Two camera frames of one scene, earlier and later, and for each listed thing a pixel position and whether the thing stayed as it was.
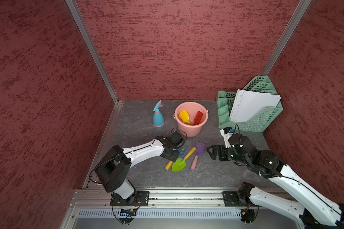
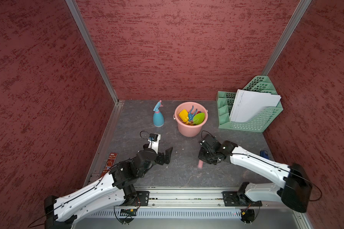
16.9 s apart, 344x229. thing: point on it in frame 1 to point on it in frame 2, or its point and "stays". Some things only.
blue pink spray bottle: (158, 119) stays
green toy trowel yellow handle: (180, 163) to (198, 119)
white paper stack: (247, 103) stays
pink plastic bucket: (190, 117) stays
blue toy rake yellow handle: (170, 162) to (190, 116)
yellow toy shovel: (184, 116) stays
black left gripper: (174, 157) to (161, 160)
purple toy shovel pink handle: (200, 149) to (200, 163)
